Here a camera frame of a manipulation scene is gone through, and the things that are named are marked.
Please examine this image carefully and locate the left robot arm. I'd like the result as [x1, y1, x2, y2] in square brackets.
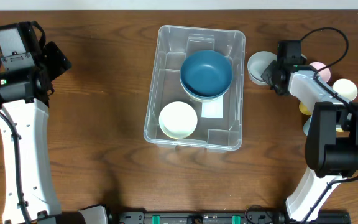
[0, 21, 112, 223]

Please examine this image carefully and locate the small yellow bowl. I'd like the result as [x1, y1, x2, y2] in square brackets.
[166, 134, 189, 139]

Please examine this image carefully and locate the white label in bin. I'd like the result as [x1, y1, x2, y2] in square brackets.
[201, 95, 223, 119]

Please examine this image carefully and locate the clear plastic storage bin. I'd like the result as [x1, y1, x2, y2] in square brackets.
[144, 25, 246, 152]

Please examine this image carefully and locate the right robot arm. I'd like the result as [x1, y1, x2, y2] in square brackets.
[261, 40, 358, 223]

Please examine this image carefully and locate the small white bowl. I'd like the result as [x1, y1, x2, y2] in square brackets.
[158, 101, 198, 135]

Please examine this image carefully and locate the pink plastic cup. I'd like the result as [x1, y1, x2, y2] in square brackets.
[310, 62, 331, 83]

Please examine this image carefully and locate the dark blue bowl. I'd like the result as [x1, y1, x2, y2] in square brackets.
[180, 77, 233, 98]
[180, 50, 233, 81]

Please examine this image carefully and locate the yellow cup left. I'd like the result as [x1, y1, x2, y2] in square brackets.
[298, 102, 311, 116]

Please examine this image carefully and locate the cream plastic cup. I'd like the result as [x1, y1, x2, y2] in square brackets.
[332, 78, 358, 101]

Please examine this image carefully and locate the small grey bowl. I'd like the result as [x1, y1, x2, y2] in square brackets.
[247, 51, 277, 86]

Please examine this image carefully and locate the light blue plastic cup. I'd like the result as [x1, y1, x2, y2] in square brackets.
[303, 117, 311, 136]

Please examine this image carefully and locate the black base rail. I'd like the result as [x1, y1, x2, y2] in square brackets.
[113, 211, 352, 224]

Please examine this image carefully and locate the large cream bowl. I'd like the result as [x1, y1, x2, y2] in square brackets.
[189, 95, 221, 103]

